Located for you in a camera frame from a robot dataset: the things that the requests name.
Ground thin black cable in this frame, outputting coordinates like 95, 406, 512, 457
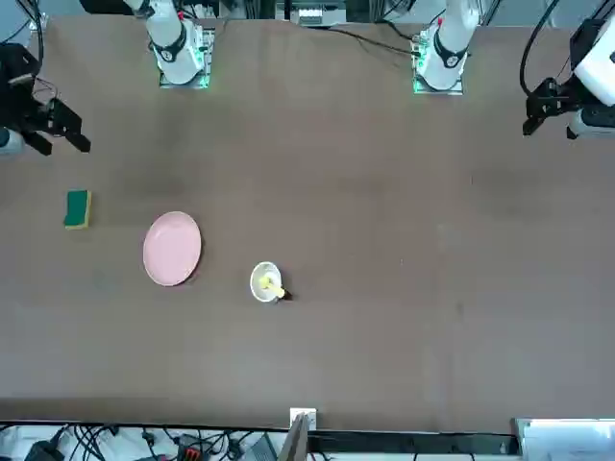
307, 23, 427, 57

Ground white mug with black handle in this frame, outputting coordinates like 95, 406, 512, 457
249, 260, 295, 304

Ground red and black power strip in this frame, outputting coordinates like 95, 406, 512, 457
173, 434, 202, 461

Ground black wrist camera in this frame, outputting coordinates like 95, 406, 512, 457
0, 41, 40, 88

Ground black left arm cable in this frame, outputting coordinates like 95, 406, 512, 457
519, 0, 607, 97

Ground white corner bracket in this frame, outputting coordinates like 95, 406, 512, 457
289, 407, 319, 432

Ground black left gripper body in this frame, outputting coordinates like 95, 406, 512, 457
545, 78, 586, 120

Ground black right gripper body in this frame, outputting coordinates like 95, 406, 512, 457
0, 84, 57, 140

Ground aluminium frame post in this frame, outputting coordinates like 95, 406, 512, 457
278, 411, 311, 461

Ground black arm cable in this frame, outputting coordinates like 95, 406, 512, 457
13, 0, 58, 114
519, 0, 607, 97

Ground yellow spoon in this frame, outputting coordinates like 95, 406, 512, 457
257, 272, 288, 298

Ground pink plate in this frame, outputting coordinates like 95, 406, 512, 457
141, 210, 204, 288

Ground green and yellow sponge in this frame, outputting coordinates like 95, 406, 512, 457
63, 189, 93, 231

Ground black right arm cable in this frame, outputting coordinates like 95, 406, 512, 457
13, 0, 58, 114

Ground large black power adapter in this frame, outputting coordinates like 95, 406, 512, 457
23, 437, 67, 461

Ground white power strip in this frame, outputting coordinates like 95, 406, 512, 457
296, 5, 329, 28

